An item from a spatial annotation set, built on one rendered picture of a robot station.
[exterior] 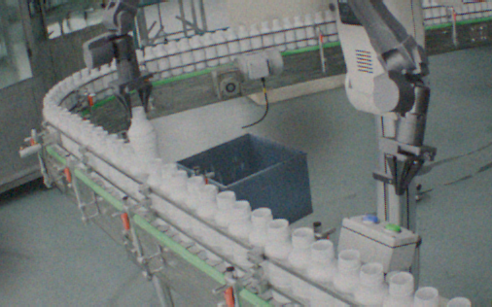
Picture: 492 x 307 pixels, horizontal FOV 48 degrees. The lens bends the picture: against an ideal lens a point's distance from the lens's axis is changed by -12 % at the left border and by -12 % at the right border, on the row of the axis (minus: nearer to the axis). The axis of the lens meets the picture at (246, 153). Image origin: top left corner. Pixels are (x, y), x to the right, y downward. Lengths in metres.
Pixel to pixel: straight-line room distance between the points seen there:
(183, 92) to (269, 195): 1.19
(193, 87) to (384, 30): 1.99
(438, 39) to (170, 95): 1.58
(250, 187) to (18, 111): 2.92
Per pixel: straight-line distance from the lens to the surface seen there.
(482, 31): 3.77
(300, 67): 3.13
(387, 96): 1.02
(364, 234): 1.14
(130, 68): 1.44
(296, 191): 1.96
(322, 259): 1.01
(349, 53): 1.65
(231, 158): 2.16
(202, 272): 1.35
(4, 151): 4.54
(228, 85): 2.89
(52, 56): 6.52
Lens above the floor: 1.69
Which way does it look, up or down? 22 degrees down
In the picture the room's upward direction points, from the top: 10 degrees counter-clockwise
